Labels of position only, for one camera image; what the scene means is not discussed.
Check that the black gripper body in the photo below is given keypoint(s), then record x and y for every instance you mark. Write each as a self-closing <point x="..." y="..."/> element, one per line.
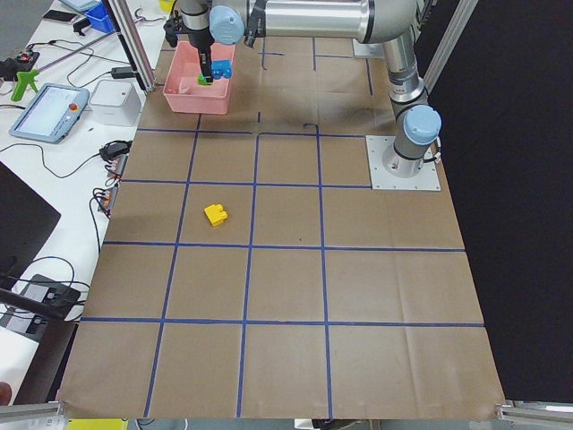
<point x="200" y="39"/>

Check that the yellow toy block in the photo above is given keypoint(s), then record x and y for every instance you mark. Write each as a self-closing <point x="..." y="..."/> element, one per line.
<point x="215" y="214"/>

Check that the aluminium frame post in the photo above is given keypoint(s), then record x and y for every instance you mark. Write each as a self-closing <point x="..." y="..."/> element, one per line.
<point x="130" y="40"/>

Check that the blue plastic bin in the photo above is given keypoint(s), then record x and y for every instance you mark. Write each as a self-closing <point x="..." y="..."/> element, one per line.
<point x="99" y="19"/>

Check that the green toy block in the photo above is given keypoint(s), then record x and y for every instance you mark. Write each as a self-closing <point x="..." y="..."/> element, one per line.
<point x="203" y="81"/>

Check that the black monitor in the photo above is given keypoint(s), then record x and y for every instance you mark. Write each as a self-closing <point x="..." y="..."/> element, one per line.
<point x="27" y="221"/>

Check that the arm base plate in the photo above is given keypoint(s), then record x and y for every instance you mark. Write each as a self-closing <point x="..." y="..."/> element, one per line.
<point x="390" y="172"/>

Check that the green handled grabber tool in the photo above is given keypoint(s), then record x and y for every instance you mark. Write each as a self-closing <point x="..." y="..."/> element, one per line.
<point x="24" y="81"/>

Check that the pink plastic box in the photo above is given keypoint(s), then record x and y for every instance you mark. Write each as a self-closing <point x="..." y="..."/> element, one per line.
<point x="184" y="91"/>

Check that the white square device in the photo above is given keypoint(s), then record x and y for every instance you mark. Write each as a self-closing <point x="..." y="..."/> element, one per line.
<point x="115" y="103"/>

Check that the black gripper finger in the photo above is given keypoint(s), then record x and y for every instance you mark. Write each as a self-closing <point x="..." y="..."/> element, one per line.
<point x="206" y="65"/>

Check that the teach pendant tablet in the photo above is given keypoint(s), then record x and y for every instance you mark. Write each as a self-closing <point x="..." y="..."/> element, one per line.
<point x="51" y="114"/>

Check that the blue toy block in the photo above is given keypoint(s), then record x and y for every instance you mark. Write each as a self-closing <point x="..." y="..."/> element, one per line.
<point x="221" y="69"/>

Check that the black power adapter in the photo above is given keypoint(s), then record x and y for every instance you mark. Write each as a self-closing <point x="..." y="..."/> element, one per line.
<point x="124" y="72"/>

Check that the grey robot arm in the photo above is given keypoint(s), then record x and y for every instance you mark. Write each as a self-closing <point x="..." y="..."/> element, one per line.
<point x="387" y="24"/>

